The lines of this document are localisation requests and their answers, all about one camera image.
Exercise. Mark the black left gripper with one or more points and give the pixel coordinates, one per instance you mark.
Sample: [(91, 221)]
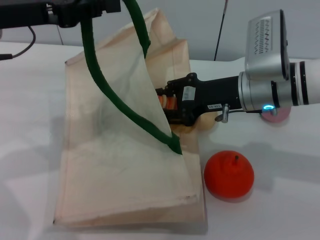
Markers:
[(37, 13)]

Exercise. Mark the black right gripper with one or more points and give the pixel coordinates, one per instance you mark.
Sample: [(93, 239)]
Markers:
[(212, 95)]

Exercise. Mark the orange striped bread loaf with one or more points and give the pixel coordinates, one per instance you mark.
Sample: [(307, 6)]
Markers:
[(168, 101)]

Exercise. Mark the thin black pole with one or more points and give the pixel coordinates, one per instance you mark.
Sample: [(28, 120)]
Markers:
[(218, 37)]

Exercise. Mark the orange toy fruit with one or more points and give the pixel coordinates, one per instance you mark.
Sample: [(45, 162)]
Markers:
[(228, 177)]

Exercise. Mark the pink toy peach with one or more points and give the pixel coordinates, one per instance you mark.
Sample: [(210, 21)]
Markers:
[(277, 117)]

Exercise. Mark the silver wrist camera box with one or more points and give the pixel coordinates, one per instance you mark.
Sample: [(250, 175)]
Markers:
[(265, 45)]

